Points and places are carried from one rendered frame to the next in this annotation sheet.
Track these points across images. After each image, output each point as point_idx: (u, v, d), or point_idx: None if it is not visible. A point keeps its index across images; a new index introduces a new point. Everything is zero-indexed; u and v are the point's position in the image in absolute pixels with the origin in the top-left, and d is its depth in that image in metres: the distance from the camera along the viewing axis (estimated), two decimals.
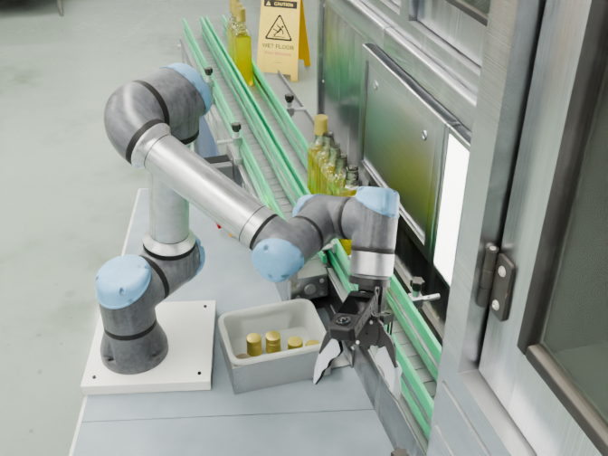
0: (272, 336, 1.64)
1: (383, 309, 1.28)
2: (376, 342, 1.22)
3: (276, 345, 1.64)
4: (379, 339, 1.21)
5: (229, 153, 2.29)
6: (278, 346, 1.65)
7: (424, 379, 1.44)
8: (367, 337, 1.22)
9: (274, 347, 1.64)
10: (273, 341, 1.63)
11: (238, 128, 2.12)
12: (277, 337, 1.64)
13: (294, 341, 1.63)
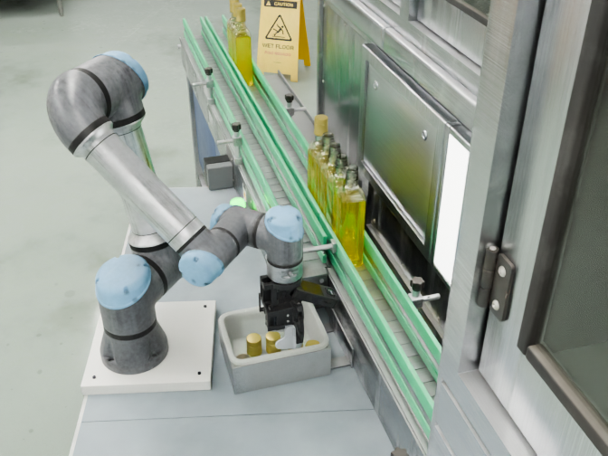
0: (272, 336, 1.64)
1: None
2: None
3: None
4: None
5: (229, 153, 2.29)
6: None
7: (424, 379, 1.44)
8: None
9: (274, 347, 1.64)
10: (273, 341, 1.63)
11: (238, 128, 2.12)
12: (277, 337, 1.64)
13: None
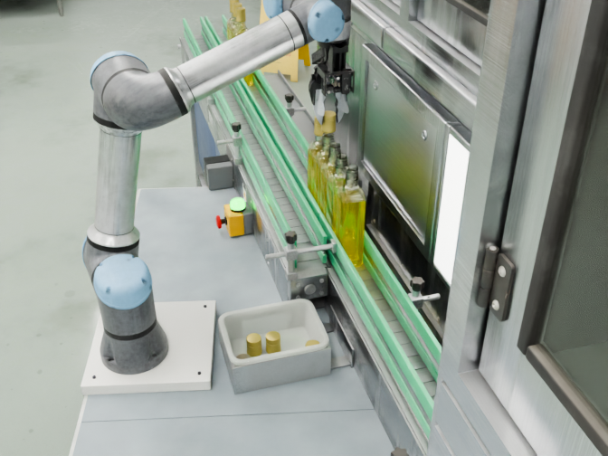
0: (272, 336, 1.64)
1: (330, 70, 1.61)
2: (318, 81, 1.68)
3: (276, 345, 1.64)
4: (316, 81, 1.69)
5: (229, 153, 2.29)
6: (278, 346, 1.65)
7: (424, 379, 1.44)
8: None
9: (274, 347, 1.64)
10: (273, 341, 1.63)
11: (238, 128, 2.12)
12: (277, 337, 1.64)
13: (330, 113, 1.73)
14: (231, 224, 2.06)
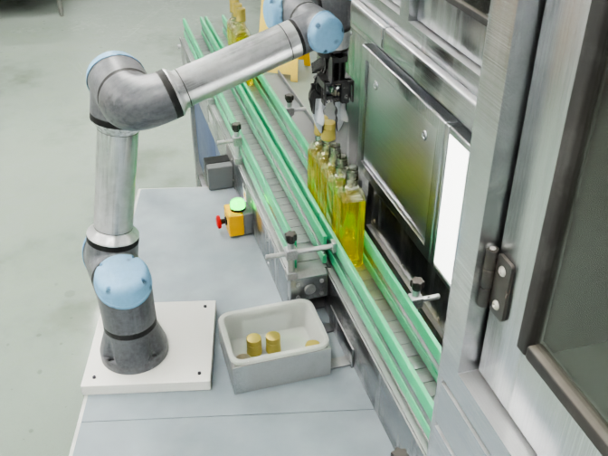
0: (272, 336, 1.64)
1: (330, 79, 1.62)
2: (318, 90, 1.69)
3: (276, 345, 1.64)
4: (316, 90, 1.70)
5: (229, 153, 2.29)
6: (278, 346, 1.65)
7: (424, 379, 1.44)
8: None
9: (274, 347, 1.64)
10: (273, 341, 1.63)
11: (238, 128, 2.12)
12: (277, 337, 1.64)
13: (329, 122, 1.75)
14: (231, 224, 2.06)
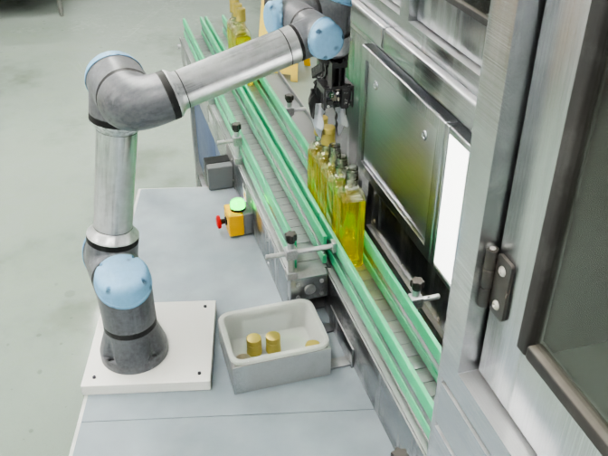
0: (272, 336, 1.64)
1: (329, 84, 1.63)
2: (318, 96, 1.70)
3: (276, 345, 1.64)
4: (316, 95, 1.71)
5: (229, 153, 2.29)
6: (278, 346, 1.65)
7: (424, 379, 1.44)
8: None
9: (274, 347, 1.64)
10: (273, 341, 1.63)
11: (238, 128, 2.12)
12: (277, 337, 1.64)
13: (329, 127, 1.75)
14: (231, 224, 2.06)
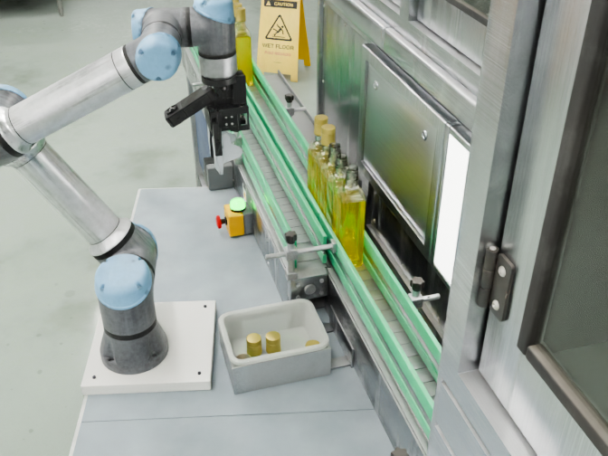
0: (272, 336, 1.64)
1: (241, 101, 1.48)
2: (216, 129, 1.49)
3: (276, 345, 1.64)
4: (212, 130, 1.48)
5: None
6: (278, 346, 1.65)
7: (424, 379, 1.44)
8: (209, 124, 1.49)
9: (274, 347, 1.64)
10: (273, 341, 1.63)
11: None
12: (277, 337, 1.64)
13: (329, 127, 1.75)
14: (231, 224, 2.06)
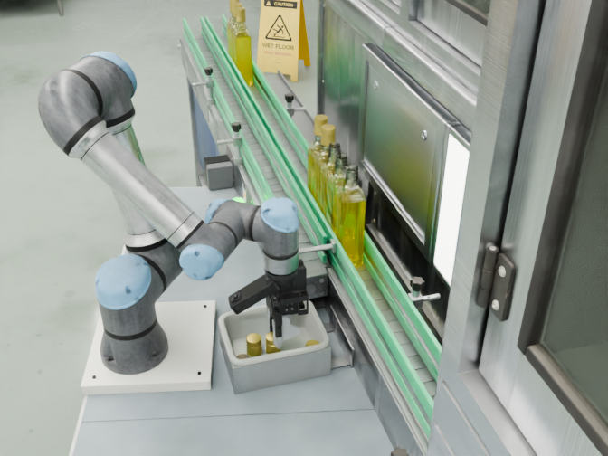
0: (272, 337, 1.64)
1: (300, 289, 1.57)
2: (278, 314, 1.58)
3: (276, 346, 1.64)
4: (273, 317, 1.57)
5: (229, 153, 2.29)
6: (278, 347, 1.65)
7: (424, 379, 1.44)
8: (270, 309, 1.58)
9: (274, 348, 1.64)
10: (273, 342, 1.63)
11: (238, 128, 2.12)
12: None
13: (329, 127, 1.75)
14: None
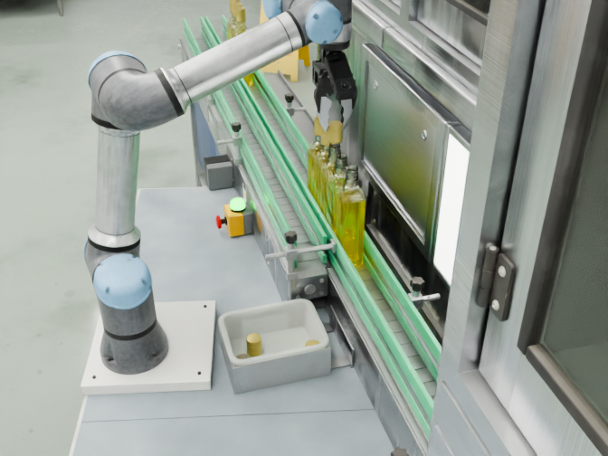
0: (336, 123, 1.69)
1: None
2: None
3: (341, 128, 1.70)
4: None
5: (229, 153, 2.29)
6: None
7: (424, 379, 1.44)
8: None
9: (342, 131, 1.70)
10: (342, 124, 1.69)
11: (238, 128, 2.12)
12: (337, 121, 1.70)
13: None
14: (231, 224, 2.06)
